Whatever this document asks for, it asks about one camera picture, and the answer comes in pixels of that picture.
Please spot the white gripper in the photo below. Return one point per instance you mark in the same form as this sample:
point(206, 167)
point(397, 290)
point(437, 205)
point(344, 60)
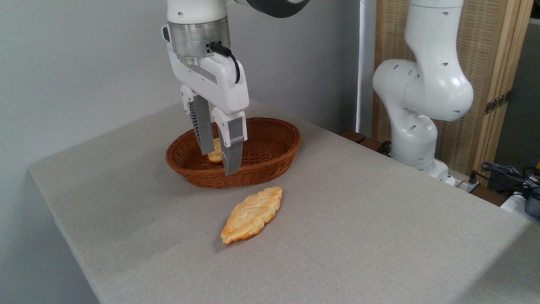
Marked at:
point(219, 86)

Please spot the long golden bread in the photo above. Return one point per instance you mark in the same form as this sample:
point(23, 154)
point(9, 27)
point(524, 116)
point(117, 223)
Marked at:
point(252, 214)

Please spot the small golden bread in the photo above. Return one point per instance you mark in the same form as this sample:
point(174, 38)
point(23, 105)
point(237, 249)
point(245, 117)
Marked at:
point(216, 155)

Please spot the brown wicker oval basket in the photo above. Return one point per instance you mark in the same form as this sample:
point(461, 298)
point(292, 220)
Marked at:
point(270, 145)

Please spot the brown wooden block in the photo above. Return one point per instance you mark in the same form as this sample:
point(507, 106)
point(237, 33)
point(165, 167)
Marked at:
point(352, 136)
point(371, 145)

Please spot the white vertical pole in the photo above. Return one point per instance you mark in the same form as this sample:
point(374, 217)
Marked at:
point(365, 63)

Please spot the wooden rattan folding screen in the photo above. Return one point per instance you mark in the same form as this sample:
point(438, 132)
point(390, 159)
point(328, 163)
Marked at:
point(485, 50)

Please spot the metal screen hinge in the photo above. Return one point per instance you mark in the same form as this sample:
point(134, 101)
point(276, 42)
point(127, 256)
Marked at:
point(497, 102)

